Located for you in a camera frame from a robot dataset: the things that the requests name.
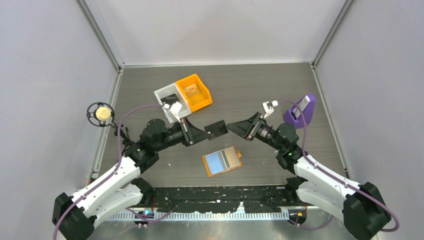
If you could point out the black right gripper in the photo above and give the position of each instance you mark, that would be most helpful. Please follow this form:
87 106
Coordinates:
248 128

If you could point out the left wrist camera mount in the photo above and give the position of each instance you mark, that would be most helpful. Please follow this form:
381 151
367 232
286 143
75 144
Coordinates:
174 109

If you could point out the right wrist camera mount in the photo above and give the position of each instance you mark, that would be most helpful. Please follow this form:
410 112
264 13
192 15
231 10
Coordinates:
268 107

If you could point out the microphone with shock mount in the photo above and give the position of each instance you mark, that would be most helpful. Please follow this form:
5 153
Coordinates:
101 114

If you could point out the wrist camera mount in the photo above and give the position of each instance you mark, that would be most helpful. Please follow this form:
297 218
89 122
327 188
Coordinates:
268 107
174 109

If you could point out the black credit card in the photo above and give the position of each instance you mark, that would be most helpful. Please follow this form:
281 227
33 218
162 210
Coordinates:
170 99
216 129

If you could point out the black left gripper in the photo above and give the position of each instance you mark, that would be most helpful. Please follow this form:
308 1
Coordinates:
191 134

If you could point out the tan card stack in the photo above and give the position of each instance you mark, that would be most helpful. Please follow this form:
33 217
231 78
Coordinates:
191 90

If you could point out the black microphone tripod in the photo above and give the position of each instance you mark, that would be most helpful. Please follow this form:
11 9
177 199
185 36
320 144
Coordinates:
123 132

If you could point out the orange plastic bin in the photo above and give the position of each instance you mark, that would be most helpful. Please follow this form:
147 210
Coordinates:
200 100

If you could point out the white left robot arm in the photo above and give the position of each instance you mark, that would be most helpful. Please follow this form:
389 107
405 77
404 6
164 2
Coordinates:
77 216

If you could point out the white plastic bin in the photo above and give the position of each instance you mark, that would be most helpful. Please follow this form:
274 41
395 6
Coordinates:
170 89

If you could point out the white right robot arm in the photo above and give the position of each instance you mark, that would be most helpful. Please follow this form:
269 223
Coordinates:
360 207

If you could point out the aluminium front rail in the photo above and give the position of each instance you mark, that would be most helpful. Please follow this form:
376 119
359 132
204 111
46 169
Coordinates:
238 215

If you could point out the purple metronome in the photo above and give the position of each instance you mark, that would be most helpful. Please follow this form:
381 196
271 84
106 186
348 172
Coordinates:
301 114

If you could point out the orange card holder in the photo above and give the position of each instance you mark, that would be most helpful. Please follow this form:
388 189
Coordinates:
222 161

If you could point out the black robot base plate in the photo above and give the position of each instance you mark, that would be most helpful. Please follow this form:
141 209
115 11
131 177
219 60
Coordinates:
220 199

